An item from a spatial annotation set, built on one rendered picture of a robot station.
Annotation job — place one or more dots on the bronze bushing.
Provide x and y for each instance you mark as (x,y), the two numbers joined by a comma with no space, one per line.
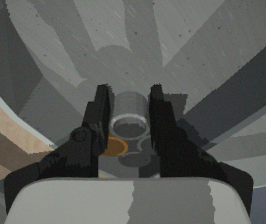
(115,148)

